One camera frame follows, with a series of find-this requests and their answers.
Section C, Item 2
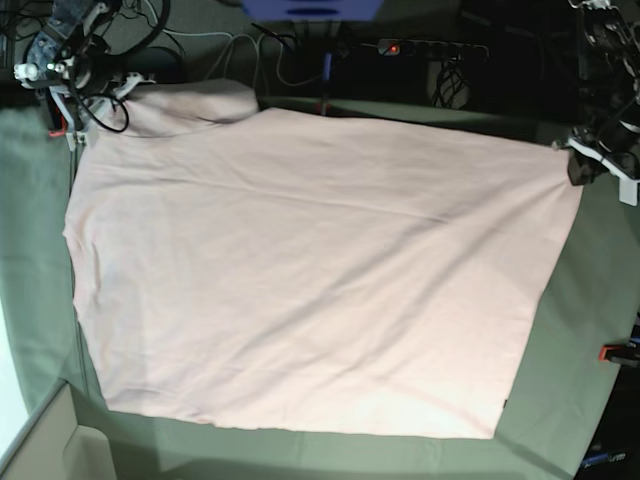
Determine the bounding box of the white cardboard box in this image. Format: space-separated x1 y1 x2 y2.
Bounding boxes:
1 380 117 480

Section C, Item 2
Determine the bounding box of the red black clamp right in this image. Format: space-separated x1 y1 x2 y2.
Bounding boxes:
598 337 640 368

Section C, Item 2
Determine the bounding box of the red black clamp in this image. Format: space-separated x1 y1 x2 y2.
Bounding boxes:
319 51 333 116
46 96 67 138
598 337 640 368

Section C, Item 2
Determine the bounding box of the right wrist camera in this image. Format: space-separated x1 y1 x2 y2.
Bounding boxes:
65 127 99 152

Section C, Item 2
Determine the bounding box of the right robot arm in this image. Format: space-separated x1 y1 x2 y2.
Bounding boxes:
14 1 171 137

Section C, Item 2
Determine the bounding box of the blue plastic box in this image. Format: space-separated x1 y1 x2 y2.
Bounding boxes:
242 0 383 22

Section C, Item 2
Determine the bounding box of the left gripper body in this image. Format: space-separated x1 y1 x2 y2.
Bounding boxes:
551 127 639 180

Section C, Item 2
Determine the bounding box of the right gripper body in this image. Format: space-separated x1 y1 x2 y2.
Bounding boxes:
49 72 155 135

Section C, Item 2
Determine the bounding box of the green table cloth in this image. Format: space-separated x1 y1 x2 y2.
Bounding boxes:
1 107 639 479

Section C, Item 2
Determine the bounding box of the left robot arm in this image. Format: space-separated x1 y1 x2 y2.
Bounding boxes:
541 1 639 186

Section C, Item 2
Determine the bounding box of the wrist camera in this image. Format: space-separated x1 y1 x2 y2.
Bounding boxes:
65 127 99 152
618 178 640 207

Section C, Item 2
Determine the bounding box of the pink printed t-shirt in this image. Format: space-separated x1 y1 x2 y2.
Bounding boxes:
64 82 582 439

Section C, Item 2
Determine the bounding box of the black power strip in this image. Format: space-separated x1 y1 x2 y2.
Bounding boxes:
376 39 490 62

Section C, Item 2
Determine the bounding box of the red black clamp left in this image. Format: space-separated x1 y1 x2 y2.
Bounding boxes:
46 96 67 138

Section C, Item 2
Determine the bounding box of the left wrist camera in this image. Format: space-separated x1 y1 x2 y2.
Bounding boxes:
618 178 640 207

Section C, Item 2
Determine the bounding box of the red black clamp middle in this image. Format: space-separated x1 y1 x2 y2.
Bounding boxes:
319 51 333 116

